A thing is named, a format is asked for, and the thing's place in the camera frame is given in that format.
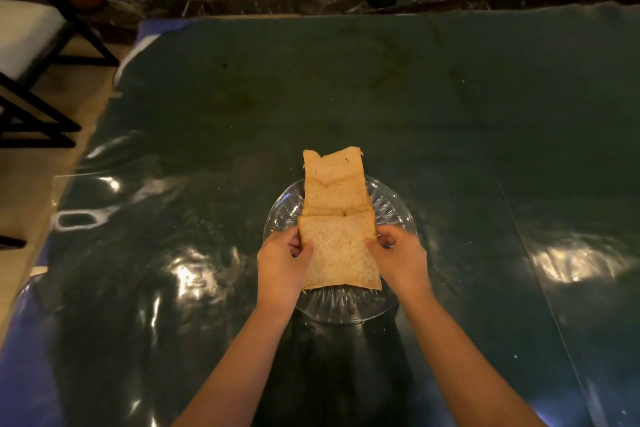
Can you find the person's right thumb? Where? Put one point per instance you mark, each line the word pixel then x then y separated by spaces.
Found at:
pixel 375 246

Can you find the person's right forearm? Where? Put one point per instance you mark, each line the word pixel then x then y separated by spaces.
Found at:
pixel 465 366

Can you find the person's left thumb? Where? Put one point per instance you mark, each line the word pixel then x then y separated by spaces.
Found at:
pixel 303 254

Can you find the person's left forearm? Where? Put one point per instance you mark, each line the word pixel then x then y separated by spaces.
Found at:
pixel 235 366

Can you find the black chair with white cushion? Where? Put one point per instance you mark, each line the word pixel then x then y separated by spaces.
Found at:
pixel 35 56

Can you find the clear plastic table cover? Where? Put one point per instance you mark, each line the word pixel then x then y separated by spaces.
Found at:
pixel 320 191

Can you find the clear glass plate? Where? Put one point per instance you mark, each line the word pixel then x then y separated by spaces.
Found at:
pixel 345 301

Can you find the person's right hand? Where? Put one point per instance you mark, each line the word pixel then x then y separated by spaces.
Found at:
pixel 405 264

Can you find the brown bread slice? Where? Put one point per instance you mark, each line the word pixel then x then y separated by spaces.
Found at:
pixel 332 181
pixel 340 254

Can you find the person's left hand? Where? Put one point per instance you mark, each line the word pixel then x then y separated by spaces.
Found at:
pixel 279 269

